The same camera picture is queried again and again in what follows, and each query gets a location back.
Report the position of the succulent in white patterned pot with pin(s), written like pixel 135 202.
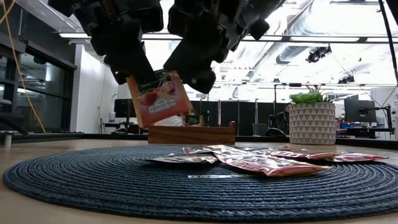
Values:
pixel 312 124

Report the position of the black office partition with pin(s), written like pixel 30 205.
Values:
pixel 230 116

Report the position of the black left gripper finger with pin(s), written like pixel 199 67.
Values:
pixel 118 78
pixel 130 59

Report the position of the brown wooden compartment tray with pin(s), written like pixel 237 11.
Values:
pixel 192 135

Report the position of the black ceiling spotlight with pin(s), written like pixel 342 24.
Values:
pixel 346 79
pixel 317 54

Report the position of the round navy woven placemat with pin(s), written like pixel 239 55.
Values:
pixel 93 186

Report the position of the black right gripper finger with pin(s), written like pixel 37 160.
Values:
pixel 194 70

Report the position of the orange peach tea packet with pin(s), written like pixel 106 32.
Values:
pixel 267 166
pixel 161 102
pixel 357 157

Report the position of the black office chair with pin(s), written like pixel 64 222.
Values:
pixel 278 124

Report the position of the white bottle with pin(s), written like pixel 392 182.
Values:
pixel 112 117

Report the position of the small grey post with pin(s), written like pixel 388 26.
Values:
pixel 8 140

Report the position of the black computer monitor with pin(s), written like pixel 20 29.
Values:
pixel 124 108
pixel 357 110

